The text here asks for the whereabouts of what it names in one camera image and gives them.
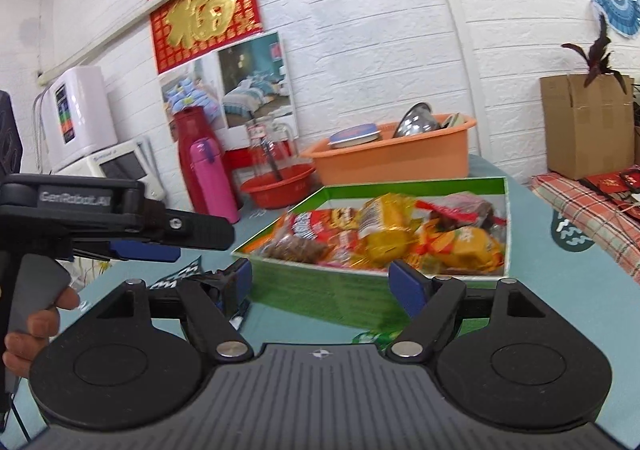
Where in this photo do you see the orange yellow snack packet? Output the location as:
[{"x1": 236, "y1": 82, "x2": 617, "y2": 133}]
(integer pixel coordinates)
[{"x1": 418, "y1": 225, "x2": 504, "y2": 274}]

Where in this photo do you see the red clear brown snack packet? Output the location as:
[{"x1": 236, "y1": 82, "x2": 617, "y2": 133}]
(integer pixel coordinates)
[{"x1": 244, "y1": 214, "x2": 333, "y2": 265}]

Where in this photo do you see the orange transparent snack bag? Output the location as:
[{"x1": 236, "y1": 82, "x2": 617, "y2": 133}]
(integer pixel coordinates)
[{"x1": 349, "y1": 193, "x2": 422, "y2": 269}]

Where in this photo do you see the red fried snack bag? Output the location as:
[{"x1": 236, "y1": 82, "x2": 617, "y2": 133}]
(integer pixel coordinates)
[{"x1": 290, "y1": 207, "x2": 359, "y2": 266}]

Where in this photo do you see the person left hand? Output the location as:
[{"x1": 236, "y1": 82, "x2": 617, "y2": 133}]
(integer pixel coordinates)
[{"x1": 2, "y1": 288, "x2": 80, "y2": 378}]

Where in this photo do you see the pink thermos bottle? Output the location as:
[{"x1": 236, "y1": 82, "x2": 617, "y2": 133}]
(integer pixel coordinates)
[{"x1": 190, "y1": 138, "x2": 240, "y2": 224}]

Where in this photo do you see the white screen appliance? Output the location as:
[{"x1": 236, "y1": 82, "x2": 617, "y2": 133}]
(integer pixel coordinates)
[{"x1": 58, "y1": 137, "x2": 167, "y2": 202}]

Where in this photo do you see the white water purifier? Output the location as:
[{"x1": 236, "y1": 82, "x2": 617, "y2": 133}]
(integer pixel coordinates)
[{"x1": 40, "y1": 66, "x2": 118, "y2": 172}]

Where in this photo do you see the dark red thermos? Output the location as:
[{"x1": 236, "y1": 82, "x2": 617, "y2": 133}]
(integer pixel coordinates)
[{"x1": 174, "y1": 106, "x2": 242, "y2": 224}]

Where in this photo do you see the red plastic basin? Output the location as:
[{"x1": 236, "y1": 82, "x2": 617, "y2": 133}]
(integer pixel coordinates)
[{"x1": 240, "y1": 164, "x2": 314, "y2": 210}]

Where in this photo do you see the glass pitcher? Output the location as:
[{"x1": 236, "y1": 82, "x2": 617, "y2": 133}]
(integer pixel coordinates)
[{"x1": 245, "y1": 116, "x2": 297, "y2": 181}]

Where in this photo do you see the orange plastic tub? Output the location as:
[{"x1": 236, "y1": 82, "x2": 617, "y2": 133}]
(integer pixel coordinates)
[{"x1": 300, "y1": 116, "x2": 476, "y2": 186}]

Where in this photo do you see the bedroom poster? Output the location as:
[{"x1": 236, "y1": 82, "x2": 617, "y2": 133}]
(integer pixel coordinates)
[{"x1": 160, "y1": 32, "x2": 297, "y2": 130}]

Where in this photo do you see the metal bowl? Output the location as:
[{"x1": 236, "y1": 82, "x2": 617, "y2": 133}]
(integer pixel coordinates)
[{"x1": 394, "y1": 102, "x2": 442, "y2": 138}]

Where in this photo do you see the blue plate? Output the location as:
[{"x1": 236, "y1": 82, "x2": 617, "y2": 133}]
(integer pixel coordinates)
[{"x1": 329, "y1": 123, "x2": 381, "y2": 149}]

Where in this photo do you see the brown cardboard box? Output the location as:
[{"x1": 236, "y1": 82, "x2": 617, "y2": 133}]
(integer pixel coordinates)
[{"x1": 539, "y1": 74, "x2": 634, "y2": 180}]

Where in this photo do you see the dark purple plant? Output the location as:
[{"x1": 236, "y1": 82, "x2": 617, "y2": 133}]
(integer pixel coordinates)
[{"x1": 561, "y1": 14, "x2": 628, "y2": 95}]

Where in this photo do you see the red fu wall hanging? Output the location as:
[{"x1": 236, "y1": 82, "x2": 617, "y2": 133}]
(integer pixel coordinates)
[{"x1": 150, "y1": 0, "x2": 264, "y2": 74}]

